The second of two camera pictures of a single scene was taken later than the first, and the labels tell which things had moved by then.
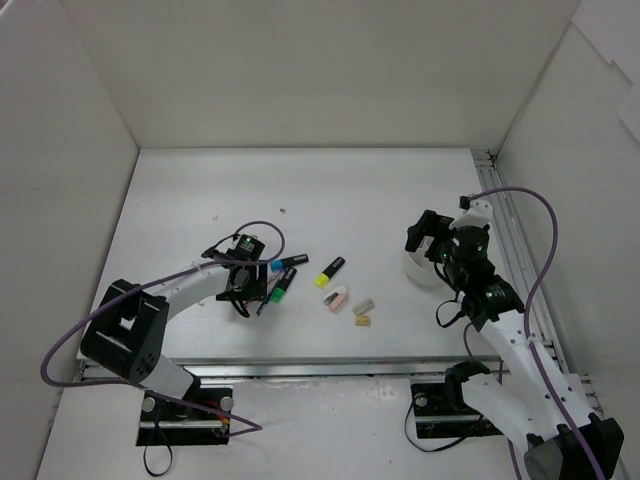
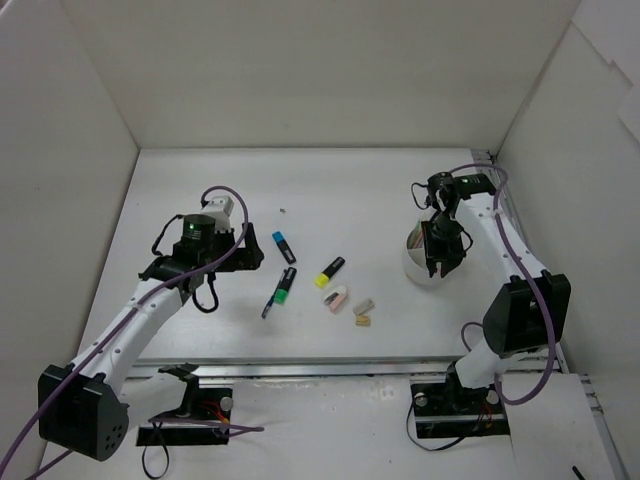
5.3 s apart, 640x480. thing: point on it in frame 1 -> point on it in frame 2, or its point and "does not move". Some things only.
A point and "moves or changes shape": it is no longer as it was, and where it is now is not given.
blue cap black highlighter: x=278 y=265 moves or changes shape
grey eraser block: x=363 y=307 does not move
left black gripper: x=255 y=288 -> x=240 y=251
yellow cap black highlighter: x=322 y=279 does not move
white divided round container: x=420 y=269 does not move
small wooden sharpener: x=363 y=320 does not move
